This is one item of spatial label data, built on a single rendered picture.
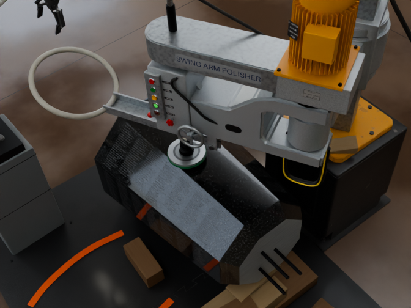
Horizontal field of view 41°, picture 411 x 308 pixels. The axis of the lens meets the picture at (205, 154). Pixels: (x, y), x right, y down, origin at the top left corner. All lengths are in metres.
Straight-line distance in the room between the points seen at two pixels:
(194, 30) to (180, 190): 0.97
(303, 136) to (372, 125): 0.97
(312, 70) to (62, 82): 3.18
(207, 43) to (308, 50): 0.53
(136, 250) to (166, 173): 0.69
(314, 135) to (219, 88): 0.51
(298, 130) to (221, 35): 0.54
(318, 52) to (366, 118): 1.42
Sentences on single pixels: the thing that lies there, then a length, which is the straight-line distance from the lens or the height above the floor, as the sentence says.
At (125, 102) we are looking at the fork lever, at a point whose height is 1.08.
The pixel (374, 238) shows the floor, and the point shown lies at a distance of 3.86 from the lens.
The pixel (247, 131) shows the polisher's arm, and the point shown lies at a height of 1.28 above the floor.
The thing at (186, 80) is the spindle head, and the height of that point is 1.51.
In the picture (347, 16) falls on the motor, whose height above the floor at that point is 1.98.
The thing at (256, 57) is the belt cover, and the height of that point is 1.69.
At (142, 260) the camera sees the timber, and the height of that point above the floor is 0.14.
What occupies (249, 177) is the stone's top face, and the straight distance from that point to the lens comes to 3.00.
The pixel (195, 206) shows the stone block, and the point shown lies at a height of 0.75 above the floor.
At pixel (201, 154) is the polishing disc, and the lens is 3.04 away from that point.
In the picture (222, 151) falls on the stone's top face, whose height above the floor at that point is 0.82.
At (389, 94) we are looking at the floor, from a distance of 4.82.
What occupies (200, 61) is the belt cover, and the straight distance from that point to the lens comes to 2.40.
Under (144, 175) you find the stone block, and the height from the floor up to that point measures 0.69.
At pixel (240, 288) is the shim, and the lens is 3.31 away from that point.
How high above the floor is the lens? 3.16
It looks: 49 degrees down
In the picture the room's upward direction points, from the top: 4 degrees counter-clockwise
